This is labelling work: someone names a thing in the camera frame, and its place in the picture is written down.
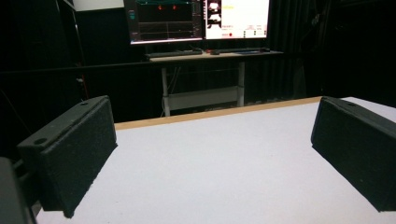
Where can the computer monitor with dark screen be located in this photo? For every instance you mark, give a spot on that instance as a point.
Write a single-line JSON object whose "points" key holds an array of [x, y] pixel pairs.
{"points": [[165, 20]]}

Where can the wooden desk with white legs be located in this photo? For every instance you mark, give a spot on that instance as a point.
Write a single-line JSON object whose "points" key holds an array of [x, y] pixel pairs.
{"points": [[199, 77]]}

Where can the white board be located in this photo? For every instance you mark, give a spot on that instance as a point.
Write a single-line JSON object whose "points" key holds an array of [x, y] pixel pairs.
{"points": [[98, 4]]}

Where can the black keyboard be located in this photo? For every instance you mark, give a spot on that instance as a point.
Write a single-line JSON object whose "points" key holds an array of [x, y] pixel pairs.
{"points": [[239, 50], [174, 53]]}

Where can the computer monitor with white screen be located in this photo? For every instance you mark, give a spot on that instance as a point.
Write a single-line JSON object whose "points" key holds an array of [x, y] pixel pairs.
{"points": [[236, 18]]}

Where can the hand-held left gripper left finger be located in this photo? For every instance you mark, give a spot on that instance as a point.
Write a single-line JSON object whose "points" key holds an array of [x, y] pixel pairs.
{"points": [[74, 149]]}

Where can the black metal stand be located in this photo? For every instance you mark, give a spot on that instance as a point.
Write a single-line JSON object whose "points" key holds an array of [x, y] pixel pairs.
{"points": [[73, 46]]}

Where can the black computer mouse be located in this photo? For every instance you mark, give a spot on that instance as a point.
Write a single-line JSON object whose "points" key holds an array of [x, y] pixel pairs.
{"points": [[214, 52]]}

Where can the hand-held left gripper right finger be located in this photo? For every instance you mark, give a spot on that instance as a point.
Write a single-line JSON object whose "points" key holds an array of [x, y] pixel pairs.
{"points": [[355, 146]]}

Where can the dark curtain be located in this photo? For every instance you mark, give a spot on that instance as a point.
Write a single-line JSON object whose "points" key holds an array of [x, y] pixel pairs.
{"points": [[299, 46]]}

